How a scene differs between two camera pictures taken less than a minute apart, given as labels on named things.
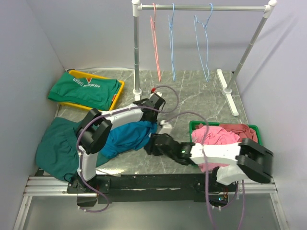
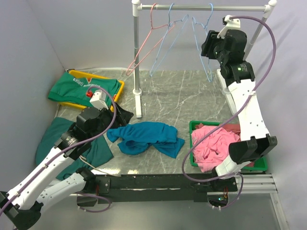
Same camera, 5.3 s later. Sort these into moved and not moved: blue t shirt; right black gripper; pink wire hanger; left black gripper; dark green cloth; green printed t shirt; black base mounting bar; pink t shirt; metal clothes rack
Moved: left black gripper; blue t shirt; right black gripper; pink wire hanger
Not moved: black base mounting bar; dark green cloth; metal clothes rack; pink t shirt; green printed t shirt
